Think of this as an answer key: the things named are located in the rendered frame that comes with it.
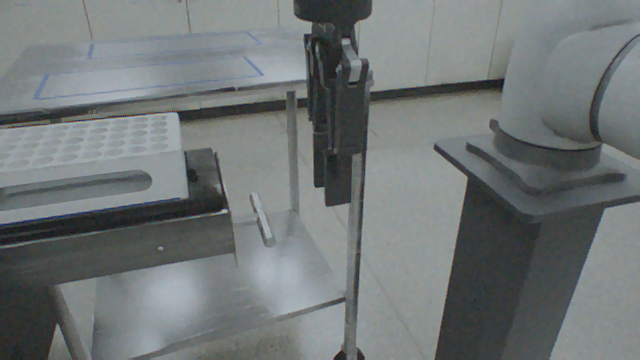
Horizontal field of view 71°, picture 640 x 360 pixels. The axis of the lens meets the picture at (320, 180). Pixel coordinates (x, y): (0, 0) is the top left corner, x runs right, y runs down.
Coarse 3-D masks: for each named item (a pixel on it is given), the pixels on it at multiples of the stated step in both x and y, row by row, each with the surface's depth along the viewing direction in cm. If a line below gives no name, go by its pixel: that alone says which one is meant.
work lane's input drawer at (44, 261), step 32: (192, 160) 48; (192, 192) 42; (224, 192) 45; (256, 192) 55; (32, 224) 38; (64, 224) 39; (96, 224) 39; (128, 224) 40; (160, 224) 40; (192, 224) 41; (224, 224) 42; (256, 224) 51; (0, 256) 37; (32, 256) 38; (64, 256) 39; (96, 256) 40; (128, 256) 41; (160, 256) 42; (192, 256) 43; (0, 288) 38; (32, 288) 39
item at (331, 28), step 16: (304, 0) 39; (320, 0) 39; (336, 0) 38; (352, 0) 39; (368, 0) 40; (304, 16) 40; (320, 16) 39; (336, 16) 39; (352, 16) 39; (368, 16) 41; (320, 32) 43; (336, 32) 40; (352, 32) 40; (336, 48) 40; (336, 64) 42
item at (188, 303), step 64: (64, 64) 82; (128, 64) 82; (192, 64) 82; (256, 64) 82; (0, 128) 61; (256, 256) 118; (320, 256) 118; (64, 320) 79; (128, 320) 99; (192, 320) 99; (256, 320) 99
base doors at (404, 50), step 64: (0, 0) 220; (64, 0) 228; (128, 0) 236; (256, 0) 255; (384, 0) 277; (448, 0) 289; (512, 0) 302; (0, 64) 233; (384, 64) 297; (448, 64) 311
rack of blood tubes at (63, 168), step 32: (32, 128) 44; (64, 128) 45; (96, 128) 44; (128, 128) 44; (160, 128) 44; (0, 160) 37; (32, 160) 37; (64, 160) 39; (96, 160) 38; (128, 160) 38; (160, 160) 39; (0, 192) 44; (32, 192) 44; (64, 192) 44; (96, 192) 44; (128, 192) 44; (160, 192) 41
